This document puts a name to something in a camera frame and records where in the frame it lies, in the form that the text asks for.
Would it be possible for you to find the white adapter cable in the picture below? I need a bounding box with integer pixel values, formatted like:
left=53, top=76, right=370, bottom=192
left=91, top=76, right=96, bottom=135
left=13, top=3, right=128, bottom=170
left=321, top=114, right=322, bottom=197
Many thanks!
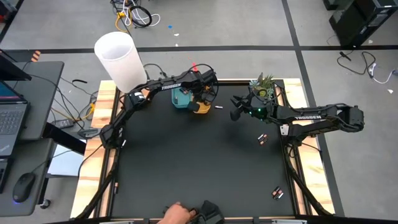
left=368, top=63, right=398, bottom=85

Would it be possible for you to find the white shade table lamp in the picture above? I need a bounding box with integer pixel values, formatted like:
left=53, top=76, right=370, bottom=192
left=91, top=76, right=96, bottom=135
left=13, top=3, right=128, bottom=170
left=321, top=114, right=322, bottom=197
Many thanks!
left=94, top=31, right=148, bottom=94

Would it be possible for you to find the black camera housing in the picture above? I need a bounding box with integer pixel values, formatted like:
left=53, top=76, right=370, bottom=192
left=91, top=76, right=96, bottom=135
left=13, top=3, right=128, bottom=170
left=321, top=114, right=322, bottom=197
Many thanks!
left=191, top=200, right=225, bottom=224

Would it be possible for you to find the black power brick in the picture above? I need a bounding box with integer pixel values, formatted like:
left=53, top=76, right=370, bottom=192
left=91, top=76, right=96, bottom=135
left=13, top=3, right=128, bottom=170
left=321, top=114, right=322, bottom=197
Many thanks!
left=54, top=119, right=75, bottom=129

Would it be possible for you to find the succulent plant in black pot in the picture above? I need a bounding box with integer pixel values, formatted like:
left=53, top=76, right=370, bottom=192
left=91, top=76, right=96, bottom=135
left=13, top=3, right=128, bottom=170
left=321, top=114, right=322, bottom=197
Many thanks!
left=249, top=72, right=276, bottom=99

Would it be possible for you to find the black side desk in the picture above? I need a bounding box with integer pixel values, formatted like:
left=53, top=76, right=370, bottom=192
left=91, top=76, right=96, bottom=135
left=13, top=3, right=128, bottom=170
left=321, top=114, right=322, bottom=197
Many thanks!
left=0, top=60, right=65, bottom=217

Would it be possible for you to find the black coiled cable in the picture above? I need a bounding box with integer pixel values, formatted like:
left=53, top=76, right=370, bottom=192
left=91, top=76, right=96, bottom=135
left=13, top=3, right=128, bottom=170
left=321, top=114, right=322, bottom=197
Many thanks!
left=129, top=5, right=153, bottom=29

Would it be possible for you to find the yellow plastic bin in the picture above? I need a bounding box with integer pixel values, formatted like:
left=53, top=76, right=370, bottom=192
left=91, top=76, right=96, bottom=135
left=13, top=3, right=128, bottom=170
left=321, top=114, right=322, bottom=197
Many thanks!
left=191, top=96, right=212, bottom=114

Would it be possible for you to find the person's hand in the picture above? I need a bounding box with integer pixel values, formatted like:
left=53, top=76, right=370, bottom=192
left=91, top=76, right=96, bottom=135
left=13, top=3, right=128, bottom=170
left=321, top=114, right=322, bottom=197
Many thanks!
left=157, top=201, right=197, bottom=224

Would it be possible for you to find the black floor cable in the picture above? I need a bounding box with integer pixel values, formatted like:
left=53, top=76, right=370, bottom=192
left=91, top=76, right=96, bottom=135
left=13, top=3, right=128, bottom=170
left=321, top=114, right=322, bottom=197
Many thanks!
left=337, top=50, right=377, bottom=76

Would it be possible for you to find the black laptop computer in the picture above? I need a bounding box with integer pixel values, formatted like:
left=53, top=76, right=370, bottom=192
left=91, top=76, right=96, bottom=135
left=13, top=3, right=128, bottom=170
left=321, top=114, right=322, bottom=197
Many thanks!
left=0, top=80, right=31, bottom=158

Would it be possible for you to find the teal plastic bin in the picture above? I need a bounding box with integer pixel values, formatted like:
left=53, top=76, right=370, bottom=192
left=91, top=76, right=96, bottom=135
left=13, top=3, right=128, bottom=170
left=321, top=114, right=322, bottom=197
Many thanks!
left=171, top=86, right=195, bottom=109

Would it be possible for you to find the black computer mouse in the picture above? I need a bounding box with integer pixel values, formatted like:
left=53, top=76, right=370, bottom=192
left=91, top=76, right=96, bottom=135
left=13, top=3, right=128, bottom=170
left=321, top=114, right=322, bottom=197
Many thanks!
left=12, top=172, right=37, bottom=203

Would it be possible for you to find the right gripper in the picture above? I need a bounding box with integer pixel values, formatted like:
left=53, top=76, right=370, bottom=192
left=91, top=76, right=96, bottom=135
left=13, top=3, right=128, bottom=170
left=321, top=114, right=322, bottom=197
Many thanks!
left=229, top=93, right=261, bottom=123

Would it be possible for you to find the yellow cable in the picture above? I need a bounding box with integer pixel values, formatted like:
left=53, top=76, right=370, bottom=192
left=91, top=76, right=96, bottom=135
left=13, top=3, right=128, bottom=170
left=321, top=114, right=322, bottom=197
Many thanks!
left=114, top=11, right=131, bottom=34

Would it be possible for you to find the black monitor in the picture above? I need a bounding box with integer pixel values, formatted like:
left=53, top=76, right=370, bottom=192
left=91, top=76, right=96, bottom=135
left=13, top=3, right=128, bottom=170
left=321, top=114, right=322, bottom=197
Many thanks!
left=0, top=51, right=32, bottom=82

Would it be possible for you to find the black equipment case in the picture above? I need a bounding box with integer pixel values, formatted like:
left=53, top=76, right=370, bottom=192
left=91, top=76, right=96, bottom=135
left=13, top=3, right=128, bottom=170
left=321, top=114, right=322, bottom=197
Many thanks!
left=328, top=0, right=398, bottom=48

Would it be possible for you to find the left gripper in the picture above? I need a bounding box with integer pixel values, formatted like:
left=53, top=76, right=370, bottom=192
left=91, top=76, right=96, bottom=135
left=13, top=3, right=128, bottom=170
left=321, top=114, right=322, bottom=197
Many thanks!
left=187, top=79, right=219, bottom=113

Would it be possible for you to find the black frame strut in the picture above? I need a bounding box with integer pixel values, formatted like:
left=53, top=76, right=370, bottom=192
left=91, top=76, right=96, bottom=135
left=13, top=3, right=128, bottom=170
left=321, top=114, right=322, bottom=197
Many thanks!
left=284, top=142, right=333, bottom=217
left=74, top=146, right=121, bottom=220

